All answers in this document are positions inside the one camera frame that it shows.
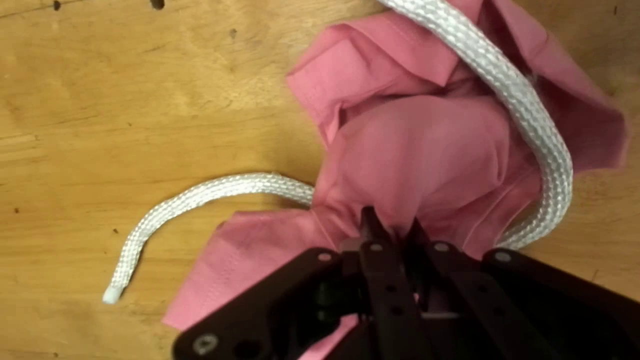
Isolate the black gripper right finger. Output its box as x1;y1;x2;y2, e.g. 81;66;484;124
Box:
399;218;640;360

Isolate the pink t-shirt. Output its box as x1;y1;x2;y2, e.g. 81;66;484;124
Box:
162;0;630;360

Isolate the white braided rope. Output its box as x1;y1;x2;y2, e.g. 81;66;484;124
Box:
101;0;576;305

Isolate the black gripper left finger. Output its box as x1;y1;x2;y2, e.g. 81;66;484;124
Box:
173;206;410;360

